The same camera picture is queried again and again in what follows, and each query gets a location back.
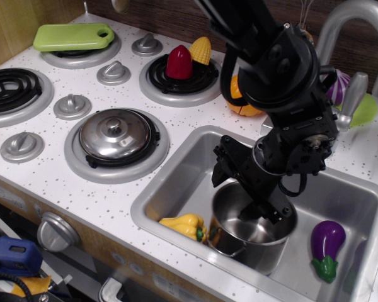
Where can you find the silver oven door handle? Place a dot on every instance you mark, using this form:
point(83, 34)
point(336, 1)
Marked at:
point(111, 290)

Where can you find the stainless steel pot lid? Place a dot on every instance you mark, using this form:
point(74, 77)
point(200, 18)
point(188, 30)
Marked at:
point(117, 135)

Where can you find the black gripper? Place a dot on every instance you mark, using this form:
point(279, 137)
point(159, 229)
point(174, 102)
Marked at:
point(235, 160)

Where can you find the blue clamp tool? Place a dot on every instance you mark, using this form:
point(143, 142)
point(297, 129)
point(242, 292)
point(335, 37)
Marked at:
point(19, 257)

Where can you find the black coil burner back right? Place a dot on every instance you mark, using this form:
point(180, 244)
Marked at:
point(202, 78)

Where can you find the orange toy pumpkin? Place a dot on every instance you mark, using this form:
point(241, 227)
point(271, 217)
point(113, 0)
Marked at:
point(247, 110)

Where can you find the black coil burner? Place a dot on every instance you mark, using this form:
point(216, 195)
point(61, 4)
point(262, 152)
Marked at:
point(202, 78)
point(17, 88)

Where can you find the silver stove knob back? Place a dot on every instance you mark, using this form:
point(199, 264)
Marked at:
point(147, 46)

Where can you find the silver stove knob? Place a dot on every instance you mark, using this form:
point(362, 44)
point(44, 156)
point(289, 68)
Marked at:
point(113, 74)
point(22, 147)
point(72, 107)
point(147, 46)

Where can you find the green plastic cutting board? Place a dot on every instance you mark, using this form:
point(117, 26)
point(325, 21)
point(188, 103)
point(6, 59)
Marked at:
point(71, 37)

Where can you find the silver stove knob middle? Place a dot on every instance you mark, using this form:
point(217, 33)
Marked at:
point(113, 74)

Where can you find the purple toy eggplant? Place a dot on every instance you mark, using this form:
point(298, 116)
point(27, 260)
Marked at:
point(327, 238)

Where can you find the silver oven dial knob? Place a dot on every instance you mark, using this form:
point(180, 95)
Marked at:
point(55, 234)

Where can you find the black coil burner left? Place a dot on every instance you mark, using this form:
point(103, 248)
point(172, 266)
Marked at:
point(17, 88)

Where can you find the green toy leaf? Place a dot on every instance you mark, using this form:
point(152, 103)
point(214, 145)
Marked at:
point(355, 111)

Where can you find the silver stove knob centre left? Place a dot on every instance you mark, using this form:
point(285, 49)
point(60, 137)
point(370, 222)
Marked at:
point(72, 107)

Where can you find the silver toy faucet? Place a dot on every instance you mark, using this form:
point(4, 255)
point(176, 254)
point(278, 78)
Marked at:
point(346, 34)

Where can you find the yellow toy corn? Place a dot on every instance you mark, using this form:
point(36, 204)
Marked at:
point(200, 50)

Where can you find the purple white toy vegetable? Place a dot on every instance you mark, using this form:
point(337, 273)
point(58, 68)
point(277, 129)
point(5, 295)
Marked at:
point(336, 92)

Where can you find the yellow toy bell pepper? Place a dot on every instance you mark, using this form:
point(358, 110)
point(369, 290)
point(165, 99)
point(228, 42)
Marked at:
point(190, 225)

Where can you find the hanging metal strainer spoon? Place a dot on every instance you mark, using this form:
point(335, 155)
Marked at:
point(305, 8)

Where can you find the red toy pepper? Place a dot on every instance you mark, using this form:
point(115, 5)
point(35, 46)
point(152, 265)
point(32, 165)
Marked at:
point(179, 64)

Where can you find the silver stove knob front left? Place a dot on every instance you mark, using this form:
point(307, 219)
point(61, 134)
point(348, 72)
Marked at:
point(22, 147)

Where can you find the silver sink basin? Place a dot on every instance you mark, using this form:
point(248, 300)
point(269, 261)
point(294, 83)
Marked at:
point(184, 185)

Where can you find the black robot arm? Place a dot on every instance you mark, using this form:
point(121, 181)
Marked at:
point(274, 68)

